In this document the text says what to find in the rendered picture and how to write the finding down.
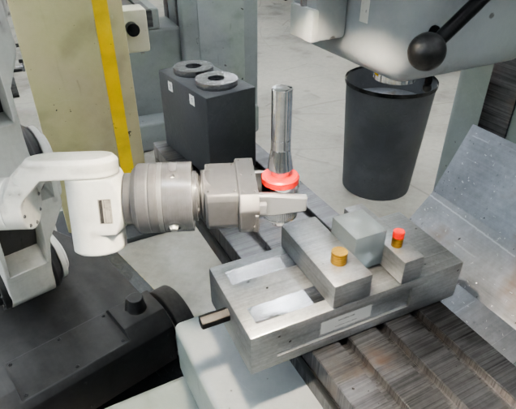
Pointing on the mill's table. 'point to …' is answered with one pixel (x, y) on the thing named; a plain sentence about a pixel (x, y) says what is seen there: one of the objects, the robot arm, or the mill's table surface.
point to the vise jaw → (321, 252)
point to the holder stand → (208, 113)
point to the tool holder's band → (280, 181)
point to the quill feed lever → (427, 57)
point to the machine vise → (277, 312)
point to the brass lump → (339, 256)
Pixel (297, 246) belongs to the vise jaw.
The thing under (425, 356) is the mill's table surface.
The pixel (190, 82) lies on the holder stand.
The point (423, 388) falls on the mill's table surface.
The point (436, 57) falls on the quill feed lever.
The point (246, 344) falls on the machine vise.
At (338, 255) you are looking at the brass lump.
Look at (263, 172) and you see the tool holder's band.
